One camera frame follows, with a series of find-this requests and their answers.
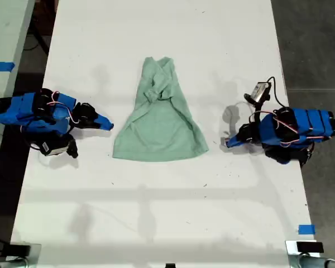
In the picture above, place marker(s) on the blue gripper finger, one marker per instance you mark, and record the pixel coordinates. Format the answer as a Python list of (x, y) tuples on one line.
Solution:
[(235, 139), (97, 126), (104, 120), (238, 143)]

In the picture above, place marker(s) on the pale green T-shirt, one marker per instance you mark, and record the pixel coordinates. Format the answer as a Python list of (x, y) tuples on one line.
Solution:
[(159, 131)]

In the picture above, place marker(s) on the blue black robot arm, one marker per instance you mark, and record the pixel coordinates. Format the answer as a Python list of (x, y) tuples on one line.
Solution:
[(22, 110), (301, 125)]

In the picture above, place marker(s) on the long blue tape strip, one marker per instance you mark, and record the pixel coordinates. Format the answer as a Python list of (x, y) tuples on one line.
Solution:
[(1, 66)]

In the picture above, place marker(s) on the white side table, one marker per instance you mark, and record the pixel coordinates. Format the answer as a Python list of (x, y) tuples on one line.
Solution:
[(5, 56)]

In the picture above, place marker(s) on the short blue tape strip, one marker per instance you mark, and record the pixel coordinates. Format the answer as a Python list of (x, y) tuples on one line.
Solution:
[(306, 229)]

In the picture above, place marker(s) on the metal table clamp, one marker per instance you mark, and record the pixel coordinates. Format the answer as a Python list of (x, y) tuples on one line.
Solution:
[(293, 257), (35, 255)]

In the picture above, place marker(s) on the small black box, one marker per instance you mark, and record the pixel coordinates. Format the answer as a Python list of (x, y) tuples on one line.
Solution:
[(310, 247), (20, 249)]

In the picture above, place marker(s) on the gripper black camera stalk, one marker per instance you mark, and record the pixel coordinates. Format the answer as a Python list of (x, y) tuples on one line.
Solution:
[(72, 147), (256, 107)]

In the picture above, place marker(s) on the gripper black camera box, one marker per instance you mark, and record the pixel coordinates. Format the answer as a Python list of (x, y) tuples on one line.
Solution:
[(260, 91), (54, 146)]

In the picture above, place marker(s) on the small black mount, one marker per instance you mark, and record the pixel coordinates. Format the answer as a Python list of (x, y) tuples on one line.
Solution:
[(170, 265)]

